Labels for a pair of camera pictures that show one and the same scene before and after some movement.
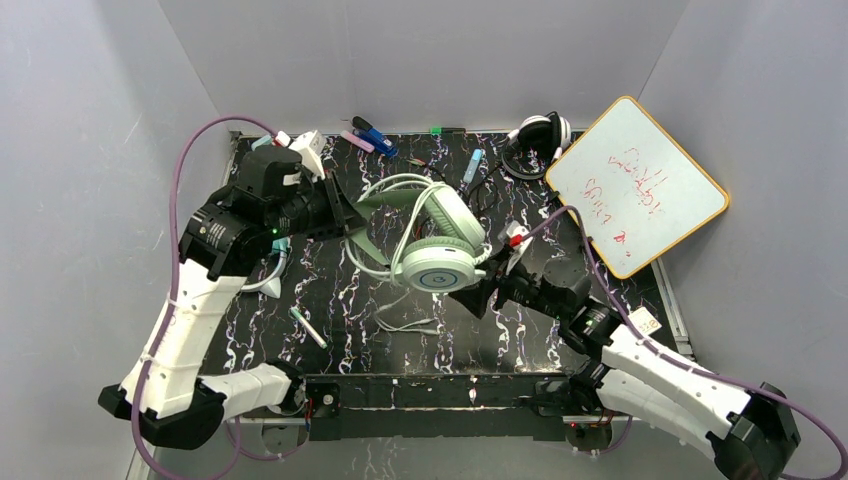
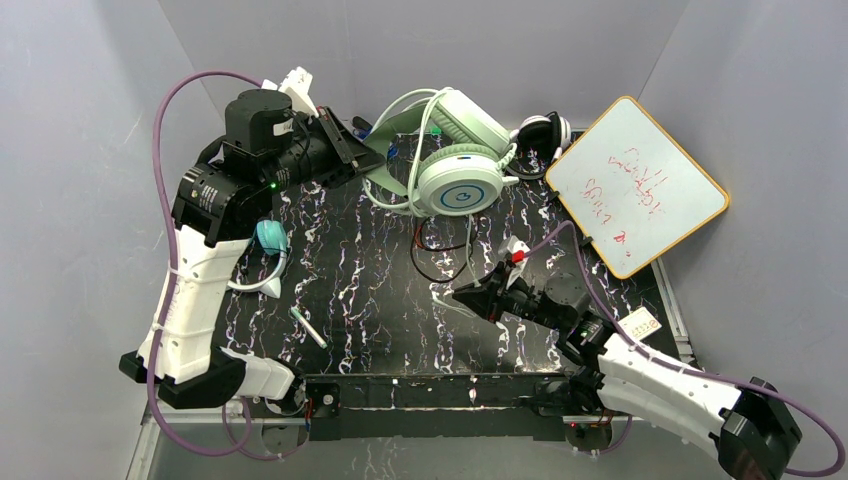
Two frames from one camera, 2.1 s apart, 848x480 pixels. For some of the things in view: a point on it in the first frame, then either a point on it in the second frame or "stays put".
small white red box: [644, 321] stays put
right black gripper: [497, 281] stays put
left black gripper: [334, 206] to [338, 144]
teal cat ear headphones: [272, 286] stays put
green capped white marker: [312, 331] stays put
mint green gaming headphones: [416, 230] to [439, 152]
